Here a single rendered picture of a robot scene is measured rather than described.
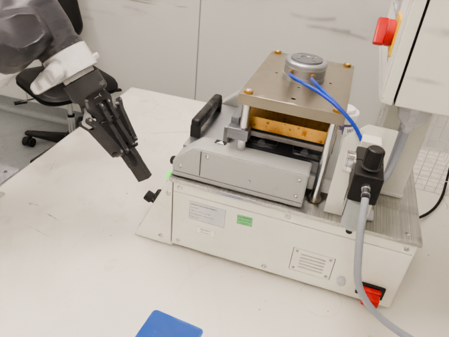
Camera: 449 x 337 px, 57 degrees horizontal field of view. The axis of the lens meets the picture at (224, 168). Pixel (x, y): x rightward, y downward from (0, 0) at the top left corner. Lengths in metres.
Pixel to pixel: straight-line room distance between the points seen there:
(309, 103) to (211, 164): 0.20
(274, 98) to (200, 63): 1.76
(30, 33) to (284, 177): 0.49
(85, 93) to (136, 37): 1.75
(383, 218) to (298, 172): 0.18
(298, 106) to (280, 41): 1.62
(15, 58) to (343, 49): 1.77
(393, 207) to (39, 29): 0.70
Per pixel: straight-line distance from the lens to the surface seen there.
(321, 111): 0.69
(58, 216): 1.01
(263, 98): 0.70
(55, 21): 0.83
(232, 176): 0.75
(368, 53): 2.29
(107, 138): 0.83
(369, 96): 2.36
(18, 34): 0.78
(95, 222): 0.98
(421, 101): 0.66
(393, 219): 0.81
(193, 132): 0.84
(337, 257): 0.81
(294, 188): 0.74
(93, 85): 0.83
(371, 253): 0.79
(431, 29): 0.63
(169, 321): 0.78
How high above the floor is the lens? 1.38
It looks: 33 degrees down
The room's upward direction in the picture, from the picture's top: 6 degrees clockwise
